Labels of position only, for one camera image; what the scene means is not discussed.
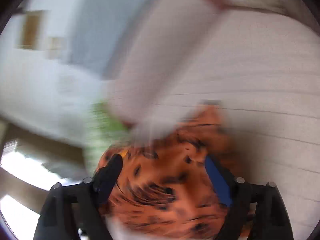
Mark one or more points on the orange floral black-print garment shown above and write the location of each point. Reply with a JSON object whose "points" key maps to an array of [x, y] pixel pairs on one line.
{"points": [[164, 189]]}

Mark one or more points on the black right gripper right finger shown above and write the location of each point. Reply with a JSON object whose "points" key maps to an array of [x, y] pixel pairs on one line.
{"points": [[262, 204]]}

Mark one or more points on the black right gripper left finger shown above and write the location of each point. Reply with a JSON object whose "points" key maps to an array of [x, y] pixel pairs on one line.
{"points": [[68, 208]]}

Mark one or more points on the green white patterned pillow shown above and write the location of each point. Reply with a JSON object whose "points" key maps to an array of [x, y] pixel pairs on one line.
{"points": [[102, 130]]}

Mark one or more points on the dark wooden mirrored wardrobe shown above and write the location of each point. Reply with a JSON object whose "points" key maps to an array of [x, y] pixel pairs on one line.
{"points": [[32, 164]]}

